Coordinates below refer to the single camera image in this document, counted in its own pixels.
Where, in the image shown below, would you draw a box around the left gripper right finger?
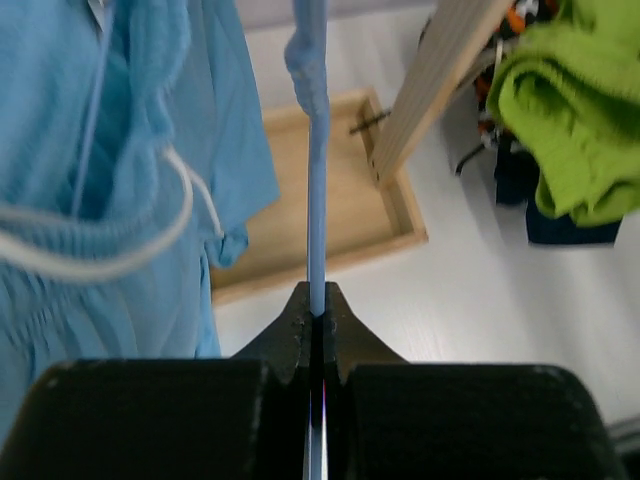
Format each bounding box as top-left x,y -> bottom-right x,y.
323,282 -> 627,479

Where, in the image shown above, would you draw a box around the blue hanger of green shorts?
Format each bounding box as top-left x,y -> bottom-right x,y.
283,0 -> 332,480

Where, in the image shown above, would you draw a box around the navy blue shorts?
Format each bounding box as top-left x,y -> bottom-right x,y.
494,134 -> 622,246

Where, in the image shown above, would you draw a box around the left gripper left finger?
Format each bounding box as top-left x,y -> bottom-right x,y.
1,282 -> 313,479

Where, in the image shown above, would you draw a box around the lime green shorts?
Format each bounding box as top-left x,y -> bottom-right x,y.
493,1 -> 639,227

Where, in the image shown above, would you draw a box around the wooden clothes rack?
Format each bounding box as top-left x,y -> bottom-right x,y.
213,1 -> 509,304

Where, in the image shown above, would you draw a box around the camouflage patterned shorts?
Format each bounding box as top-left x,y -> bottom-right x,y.
473,0 -> 558,150

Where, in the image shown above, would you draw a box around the light blue shorts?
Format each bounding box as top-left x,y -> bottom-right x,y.
1,1 -> 279,433

